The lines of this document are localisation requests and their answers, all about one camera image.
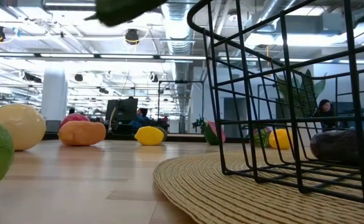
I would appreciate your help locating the bright yellow lemon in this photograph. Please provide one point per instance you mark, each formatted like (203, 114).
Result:
(149, 136)

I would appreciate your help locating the black monitor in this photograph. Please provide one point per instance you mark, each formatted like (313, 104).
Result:
(124, 109)

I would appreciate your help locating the small dark green vegetable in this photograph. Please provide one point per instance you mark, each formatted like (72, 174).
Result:
(260, 139)

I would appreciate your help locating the green plant in white pot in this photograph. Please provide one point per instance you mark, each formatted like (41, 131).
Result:
(307, 90)

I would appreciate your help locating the purple eggplant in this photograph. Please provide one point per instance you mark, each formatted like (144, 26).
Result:
(334, 146)

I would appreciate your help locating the dark green avocado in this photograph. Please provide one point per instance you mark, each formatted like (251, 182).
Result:
(165, 133)

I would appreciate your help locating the orange mango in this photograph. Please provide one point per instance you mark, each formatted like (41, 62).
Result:
(82, 133)

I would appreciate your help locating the dark green cucumber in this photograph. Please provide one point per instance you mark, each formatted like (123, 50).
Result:
(122, 11)

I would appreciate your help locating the black background robot arm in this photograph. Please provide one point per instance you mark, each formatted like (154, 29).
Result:
(200, 123)

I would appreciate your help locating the red apple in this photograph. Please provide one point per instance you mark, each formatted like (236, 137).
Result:
(74, 118)

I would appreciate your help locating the person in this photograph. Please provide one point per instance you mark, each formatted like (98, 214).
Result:
(324, 107)
(142, 119)

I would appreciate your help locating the white column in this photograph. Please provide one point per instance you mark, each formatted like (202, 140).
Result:
(54, 93)

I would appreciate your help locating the deep yellow oval fruit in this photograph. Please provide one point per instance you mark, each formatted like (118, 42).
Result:
(279, 139)

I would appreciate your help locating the black aluminium table frame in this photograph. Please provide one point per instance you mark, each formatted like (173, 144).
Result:
(116, 136)

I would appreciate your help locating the red watermelon slice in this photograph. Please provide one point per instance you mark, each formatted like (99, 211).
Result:
(211, 133)

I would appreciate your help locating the pale yellow pear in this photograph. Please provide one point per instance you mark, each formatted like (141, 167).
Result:
(20, 124)

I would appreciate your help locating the grey bin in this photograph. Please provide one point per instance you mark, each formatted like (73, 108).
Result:
(53, 126)

